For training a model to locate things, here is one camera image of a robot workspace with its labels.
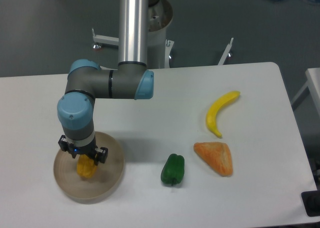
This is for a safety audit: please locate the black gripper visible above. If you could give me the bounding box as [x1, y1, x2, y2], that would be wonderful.
[58, 135, 109, 165]

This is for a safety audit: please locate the yellow bell pepper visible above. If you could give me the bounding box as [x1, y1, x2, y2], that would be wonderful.
[76, 155, 97, 178]

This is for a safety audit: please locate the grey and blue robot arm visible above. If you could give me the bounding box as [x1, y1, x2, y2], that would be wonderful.
[57, 0, 154, 165]

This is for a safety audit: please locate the beige round plate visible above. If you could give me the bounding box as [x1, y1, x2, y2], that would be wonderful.
[53, 132, 125, 204]

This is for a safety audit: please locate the green bell pepper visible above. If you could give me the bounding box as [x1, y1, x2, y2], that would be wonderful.
[160, 154, 185, 186]

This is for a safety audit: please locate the yellow banana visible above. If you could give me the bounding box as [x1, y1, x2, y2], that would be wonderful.
[205, 91, 241, 138]

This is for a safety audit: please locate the orange triangular bread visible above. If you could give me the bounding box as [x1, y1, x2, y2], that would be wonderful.
[193, 142, 233, 177]

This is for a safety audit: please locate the black device at table edge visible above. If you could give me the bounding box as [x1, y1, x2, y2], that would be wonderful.
[301, 190, 320, 217]

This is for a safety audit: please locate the white side table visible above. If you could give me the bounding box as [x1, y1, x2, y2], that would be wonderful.
[290, 68, 320, 112]

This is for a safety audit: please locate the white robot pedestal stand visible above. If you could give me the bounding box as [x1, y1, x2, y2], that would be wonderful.
[92, 0, 234, 68]

